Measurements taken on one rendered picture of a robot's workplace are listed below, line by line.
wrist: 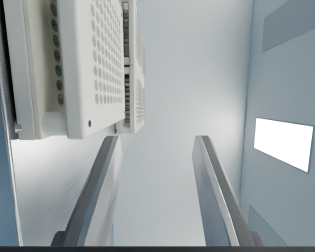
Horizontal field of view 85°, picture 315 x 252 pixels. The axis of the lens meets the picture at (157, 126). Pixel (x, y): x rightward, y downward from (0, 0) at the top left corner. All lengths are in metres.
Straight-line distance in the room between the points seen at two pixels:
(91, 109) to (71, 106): 0.03
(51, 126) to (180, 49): 3.66
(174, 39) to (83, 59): 3.67
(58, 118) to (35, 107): 0.02
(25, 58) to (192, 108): 3.57
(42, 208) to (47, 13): 0.24
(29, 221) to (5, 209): 0.03
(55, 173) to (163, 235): 4.53
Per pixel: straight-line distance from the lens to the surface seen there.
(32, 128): 0.22
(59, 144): 0.30
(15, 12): 0.24
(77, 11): 0.21
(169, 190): 4.14
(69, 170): 0.34
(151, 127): 3.67
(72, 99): 0.20
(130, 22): 0.70
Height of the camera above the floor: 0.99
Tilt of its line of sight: 1 degrees up
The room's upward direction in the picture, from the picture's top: 90 degrees clockwise
